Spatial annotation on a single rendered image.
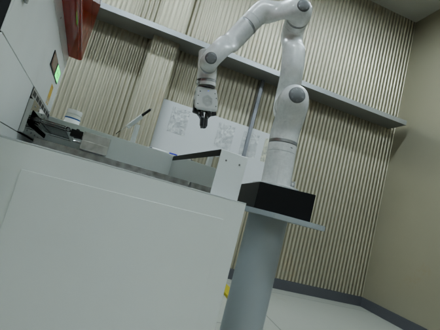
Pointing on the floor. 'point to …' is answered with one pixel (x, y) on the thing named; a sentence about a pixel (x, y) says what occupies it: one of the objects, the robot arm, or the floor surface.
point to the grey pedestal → (256, 268)
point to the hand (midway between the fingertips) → (203, 123)
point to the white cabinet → (107, 247)
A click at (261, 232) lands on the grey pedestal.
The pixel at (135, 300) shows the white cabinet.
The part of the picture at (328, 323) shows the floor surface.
